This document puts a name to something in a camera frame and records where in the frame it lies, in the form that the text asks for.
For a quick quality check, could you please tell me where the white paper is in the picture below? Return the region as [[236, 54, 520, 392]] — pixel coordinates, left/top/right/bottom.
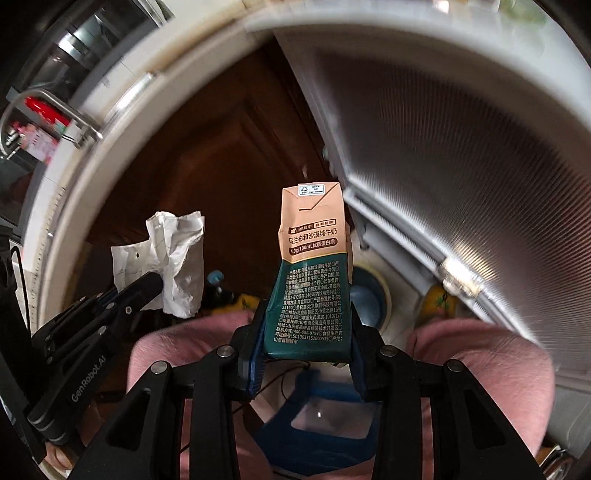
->
[[111, 211, 205, 319]]

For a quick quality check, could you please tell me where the tan green milk carton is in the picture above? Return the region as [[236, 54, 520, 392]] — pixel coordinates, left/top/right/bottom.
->
[[264, 182, 352, 363]]

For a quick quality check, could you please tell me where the white trash bin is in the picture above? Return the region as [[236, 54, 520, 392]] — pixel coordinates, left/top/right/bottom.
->
[[351, 230, 436, 348]]

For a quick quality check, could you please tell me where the red bottle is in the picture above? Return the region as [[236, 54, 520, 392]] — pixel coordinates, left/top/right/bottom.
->
[[24, 96, 70, 129]]

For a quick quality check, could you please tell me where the white appliance with grille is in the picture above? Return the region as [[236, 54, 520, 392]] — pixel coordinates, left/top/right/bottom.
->
[[276, 21, 590, 454]]

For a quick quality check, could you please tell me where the steel handle rail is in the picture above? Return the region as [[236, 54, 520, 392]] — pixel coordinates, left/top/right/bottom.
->
[[1, 88, 102, 160]]

